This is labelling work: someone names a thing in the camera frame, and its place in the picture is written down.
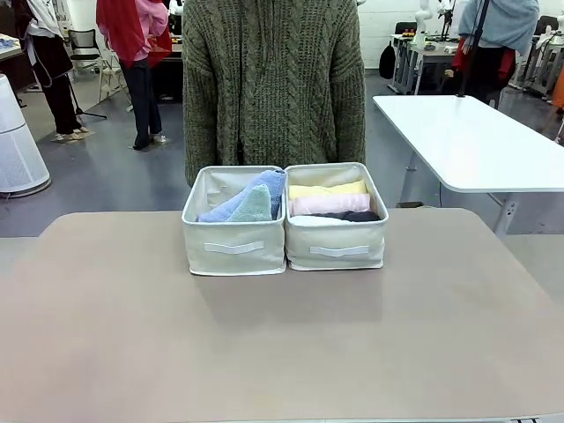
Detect teal towel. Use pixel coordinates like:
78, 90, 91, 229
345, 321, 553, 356
225, 183, 272, 223

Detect lavender blue towel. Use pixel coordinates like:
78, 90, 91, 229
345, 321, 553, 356
197, 169, 287, 222

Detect white towel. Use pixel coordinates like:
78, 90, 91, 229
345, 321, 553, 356
288, 214, 349, 226

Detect pink towel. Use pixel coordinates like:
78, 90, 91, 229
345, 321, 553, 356
289, 193, 371, 217

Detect dark grey towel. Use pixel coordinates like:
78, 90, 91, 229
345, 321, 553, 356
308, 210, 381, 223

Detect person's left forearm green sleeve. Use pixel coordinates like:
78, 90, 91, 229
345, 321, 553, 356
338, 78, 367, 164

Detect person's right forearm green sleeve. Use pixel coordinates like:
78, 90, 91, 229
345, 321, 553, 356
182, 83, 215, 189

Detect yellow rolled towel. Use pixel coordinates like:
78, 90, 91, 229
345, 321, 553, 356
288, 179, 367, 199

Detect beige fabric storage bin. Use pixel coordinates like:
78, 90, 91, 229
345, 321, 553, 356
181, 165, 288, 278
284, 162, 390, 271

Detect person in green knit sweater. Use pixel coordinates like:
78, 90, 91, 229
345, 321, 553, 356
182, 0, 367, 189

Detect dark workbench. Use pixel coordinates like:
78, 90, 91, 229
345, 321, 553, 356
149, 34, 186, 102

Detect black backpack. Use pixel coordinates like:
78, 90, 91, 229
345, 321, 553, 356
378, 42, 397, 80

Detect grey metal desk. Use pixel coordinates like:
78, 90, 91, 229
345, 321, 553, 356
390, 33, 464, 96

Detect white rectangular table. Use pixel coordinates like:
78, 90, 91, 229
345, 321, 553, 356
372, 93, 564, 239

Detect person in red shawl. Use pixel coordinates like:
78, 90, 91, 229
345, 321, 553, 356
95, 0, 172, 151

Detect black slanted stand pole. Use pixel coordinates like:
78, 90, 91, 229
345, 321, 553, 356
457, 0, 491, 98

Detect grey mesh office chair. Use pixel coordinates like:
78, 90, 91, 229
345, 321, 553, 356
68, 28, 106, 61

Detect white cylindrical air purifier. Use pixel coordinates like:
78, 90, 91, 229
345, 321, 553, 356
0, 73, 51, 195

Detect person in light blue shawl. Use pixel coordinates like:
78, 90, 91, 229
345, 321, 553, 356
451, 0, 541, 107

